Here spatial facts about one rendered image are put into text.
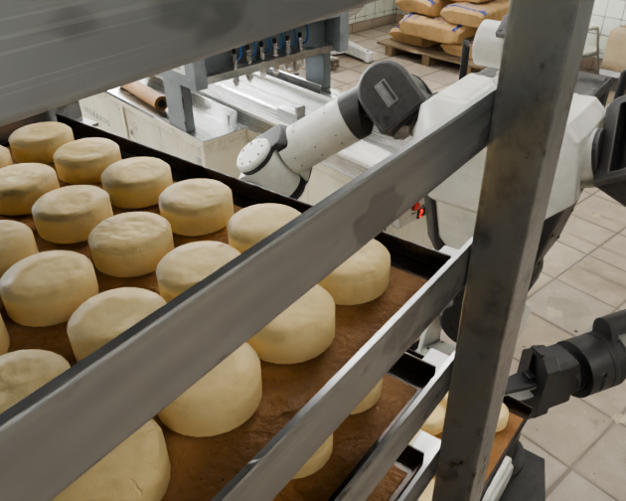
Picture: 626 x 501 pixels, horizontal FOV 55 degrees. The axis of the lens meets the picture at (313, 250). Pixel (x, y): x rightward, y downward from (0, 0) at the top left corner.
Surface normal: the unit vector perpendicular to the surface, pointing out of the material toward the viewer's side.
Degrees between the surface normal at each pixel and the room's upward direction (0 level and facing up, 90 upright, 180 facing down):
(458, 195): 91
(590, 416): 0
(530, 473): 0
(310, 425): 90
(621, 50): 89
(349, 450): 0
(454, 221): 91
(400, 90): 64
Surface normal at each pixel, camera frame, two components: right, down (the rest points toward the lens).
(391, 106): -0.41, 0.08
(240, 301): 0.80, 0.33
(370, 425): -0.01, -0.83
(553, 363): 0.27, -0.22
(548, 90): -0.60, 0.45
